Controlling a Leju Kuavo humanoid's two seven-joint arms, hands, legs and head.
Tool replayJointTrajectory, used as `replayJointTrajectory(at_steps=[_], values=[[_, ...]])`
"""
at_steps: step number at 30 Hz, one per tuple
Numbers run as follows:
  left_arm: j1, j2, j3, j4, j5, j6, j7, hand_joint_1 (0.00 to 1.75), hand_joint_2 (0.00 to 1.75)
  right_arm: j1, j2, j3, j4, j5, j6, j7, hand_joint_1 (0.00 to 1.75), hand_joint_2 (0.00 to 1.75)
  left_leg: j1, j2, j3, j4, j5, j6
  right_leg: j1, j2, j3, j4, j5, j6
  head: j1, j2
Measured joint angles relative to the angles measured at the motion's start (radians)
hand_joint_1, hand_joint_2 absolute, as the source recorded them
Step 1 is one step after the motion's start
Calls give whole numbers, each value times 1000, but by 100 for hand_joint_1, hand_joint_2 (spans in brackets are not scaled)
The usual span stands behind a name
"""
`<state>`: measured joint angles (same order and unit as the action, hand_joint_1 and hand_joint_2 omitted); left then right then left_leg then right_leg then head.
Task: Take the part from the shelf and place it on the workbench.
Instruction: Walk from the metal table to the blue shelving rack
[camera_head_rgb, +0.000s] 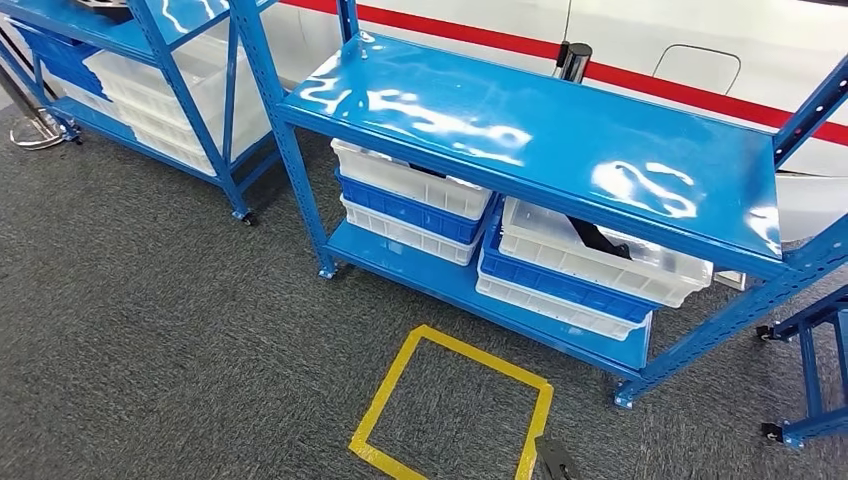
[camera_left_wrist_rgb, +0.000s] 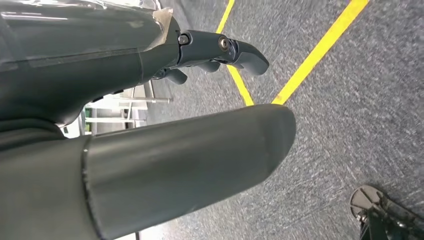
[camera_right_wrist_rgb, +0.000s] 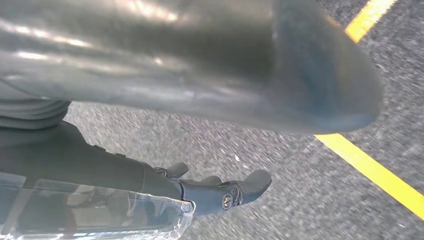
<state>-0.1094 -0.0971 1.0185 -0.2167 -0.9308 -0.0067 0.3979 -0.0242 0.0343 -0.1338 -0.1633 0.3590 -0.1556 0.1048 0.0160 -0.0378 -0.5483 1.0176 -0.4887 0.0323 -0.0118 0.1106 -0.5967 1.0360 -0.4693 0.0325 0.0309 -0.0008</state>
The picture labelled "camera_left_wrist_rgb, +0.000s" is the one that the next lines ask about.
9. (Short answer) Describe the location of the shiny black robot foot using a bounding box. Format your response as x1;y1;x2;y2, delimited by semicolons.
349;184;424;240

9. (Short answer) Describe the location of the yellow floor tape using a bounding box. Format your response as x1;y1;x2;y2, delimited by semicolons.
215;0;370;107

